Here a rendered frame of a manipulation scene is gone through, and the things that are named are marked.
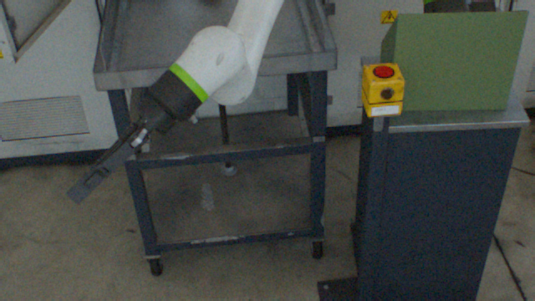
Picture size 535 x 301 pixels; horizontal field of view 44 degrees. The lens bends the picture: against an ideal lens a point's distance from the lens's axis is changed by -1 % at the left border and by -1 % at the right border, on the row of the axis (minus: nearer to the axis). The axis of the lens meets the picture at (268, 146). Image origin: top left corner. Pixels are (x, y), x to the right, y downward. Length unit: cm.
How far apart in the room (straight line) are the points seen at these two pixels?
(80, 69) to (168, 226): 69
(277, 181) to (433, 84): 85
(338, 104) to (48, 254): 122
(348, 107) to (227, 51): 149
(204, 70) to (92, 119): 146
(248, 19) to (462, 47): 51
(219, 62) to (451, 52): 60
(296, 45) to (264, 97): 88
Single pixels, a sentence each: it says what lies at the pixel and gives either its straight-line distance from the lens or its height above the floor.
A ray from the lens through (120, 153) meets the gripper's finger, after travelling 122.
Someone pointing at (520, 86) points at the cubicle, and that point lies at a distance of 287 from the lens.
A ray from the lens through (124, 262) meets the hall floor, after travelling 237.
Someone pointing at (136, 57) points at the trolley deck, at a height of 85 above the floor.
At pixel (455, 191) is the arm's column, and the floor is 51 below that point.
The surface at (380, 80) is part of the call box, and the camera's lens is 152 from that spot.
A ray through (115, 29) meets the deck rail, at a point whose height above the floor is 85.
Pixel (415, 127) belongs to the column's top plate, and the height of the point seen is 75.
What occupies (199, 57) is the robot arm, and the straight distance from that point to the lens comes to 124.
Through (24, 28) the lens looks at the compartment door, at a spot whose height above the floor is 87.
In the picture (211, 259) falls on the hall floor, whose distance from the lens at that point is 233.
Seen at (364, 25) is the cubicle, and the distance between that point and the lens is 248.
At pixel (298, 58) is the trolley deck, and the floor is 83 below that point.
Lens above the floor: 176
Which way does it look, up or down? 40 degrees down
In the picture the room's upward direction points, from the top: 3 degrees counter-clockwise
